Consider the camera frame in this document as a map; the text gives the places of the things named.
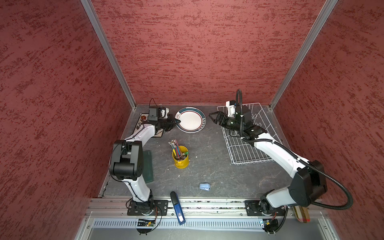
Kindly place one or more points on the yellow pencil cup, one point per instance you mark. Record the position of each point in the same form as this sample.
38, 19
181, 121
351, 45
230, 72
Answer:
182, 161

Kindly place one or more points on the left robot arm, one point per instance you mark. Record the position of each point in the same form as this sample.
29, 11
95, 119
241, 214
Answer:
127, 159

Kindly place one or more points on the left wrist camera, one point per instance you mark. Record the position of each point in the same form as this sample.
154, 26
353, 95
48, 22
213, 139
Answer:
163, 112

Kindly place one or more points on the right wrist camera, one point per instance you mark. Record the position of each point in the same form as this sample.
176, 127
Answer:
231, 108

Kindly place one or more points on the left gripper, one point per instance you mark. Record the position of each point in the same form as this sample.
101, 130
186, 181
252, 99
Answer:
172, 120

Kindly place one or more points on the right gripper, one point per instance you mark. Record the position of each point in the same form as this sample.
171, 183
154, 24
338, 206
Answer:
219, 117

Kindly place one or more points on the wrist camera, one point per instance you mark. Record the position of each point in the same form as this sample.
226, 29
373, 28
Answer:
231, 108
163, 112

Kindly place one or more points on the green rectangular block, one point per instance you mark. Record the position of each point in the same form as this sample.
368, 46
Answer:
147, 173

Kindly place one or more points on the plaid tape roll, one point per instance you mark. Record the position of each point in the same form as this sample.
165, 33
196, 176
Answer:
301, 214

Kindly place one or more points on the blue black stapler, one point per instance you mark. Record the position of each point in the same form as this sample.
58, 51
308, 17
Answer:
177, 207

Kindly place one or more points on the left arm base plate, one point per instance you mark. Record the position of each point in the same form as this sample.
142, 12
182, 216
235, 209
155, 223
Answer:
156, 207

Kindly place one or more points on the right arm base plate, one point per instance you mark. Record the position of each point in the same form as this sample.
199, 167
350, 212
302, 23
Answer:
255, 209

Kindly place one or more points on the square floral plate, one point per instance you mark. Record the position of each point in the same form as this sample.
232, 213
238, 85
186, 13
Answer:
143, 118

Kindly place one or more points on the light blue eraser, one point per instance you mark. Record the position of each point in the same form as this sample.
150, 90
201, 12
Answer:
205, 186

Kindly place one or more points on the coloured pencils bundle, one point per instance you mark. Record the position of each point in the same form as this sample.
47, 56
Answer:
177, 150

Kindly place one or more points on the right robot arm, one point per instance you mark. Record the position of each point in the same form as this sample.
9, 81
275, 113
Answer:
307, 185

